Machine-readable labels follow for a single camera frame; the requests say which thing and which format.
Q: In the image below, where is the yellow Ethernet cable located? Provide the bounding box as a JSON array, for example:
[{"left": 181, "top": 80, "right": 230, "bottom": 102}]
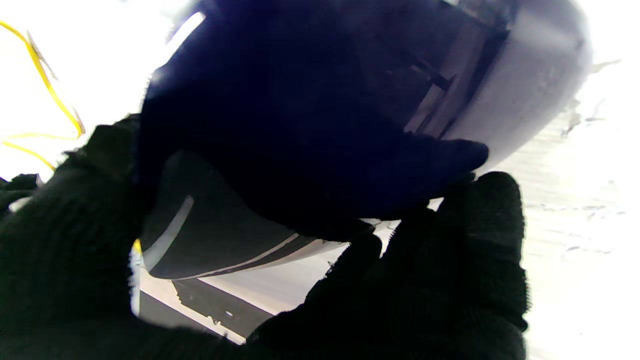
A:
[{"left": 0, "top": 20, "right": 143, "bottom": 256}]

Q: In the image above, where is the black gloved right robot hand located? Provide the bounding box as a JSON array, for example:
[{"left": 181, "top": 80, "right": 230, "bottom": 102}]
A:
[{"left": 0, "top": 173, "right": 43, "bottom": 213}]

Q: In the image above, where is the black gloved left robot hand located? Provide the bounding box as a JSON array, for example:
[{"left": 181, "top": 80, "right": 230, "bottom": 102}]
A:
[{"left": 0, "top": 115, "right": 530, "bottom": 360}]

